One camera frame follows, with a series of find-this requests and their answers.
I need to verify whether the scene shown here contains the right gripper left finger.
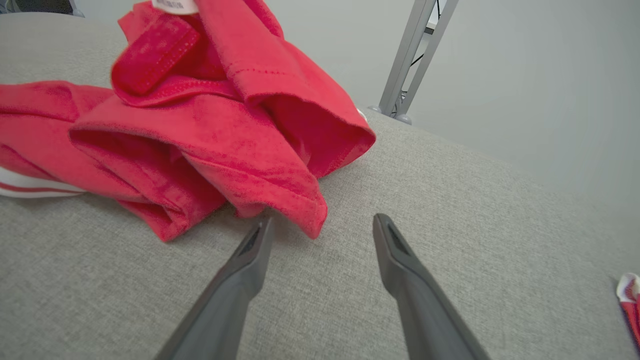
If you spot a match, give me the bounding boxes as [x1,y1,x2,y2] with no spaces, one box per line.
[155,217,275,360]

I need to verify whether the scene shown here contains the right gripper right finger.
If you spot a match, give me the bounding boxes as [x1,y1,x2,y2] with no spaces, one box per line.
[372,213,491,360]

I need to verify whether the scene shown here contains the red jersey number 23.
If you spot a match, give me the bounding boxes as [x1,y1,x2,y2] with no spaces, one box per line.
[0,0,377,243]

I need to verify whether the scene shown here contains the red shorts with white trim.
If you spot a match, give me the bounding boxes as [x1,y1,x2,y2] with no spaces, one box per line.
[616,272,640,352]

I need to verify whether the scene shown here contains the grey metal stand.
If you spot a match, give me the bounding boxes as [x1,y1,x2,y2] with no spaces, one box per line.
[367,0,460,126]

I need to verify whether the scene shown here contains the black electronic device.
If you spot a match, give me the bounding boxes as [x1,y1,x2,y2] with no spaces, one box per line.
[0,0,86,18]

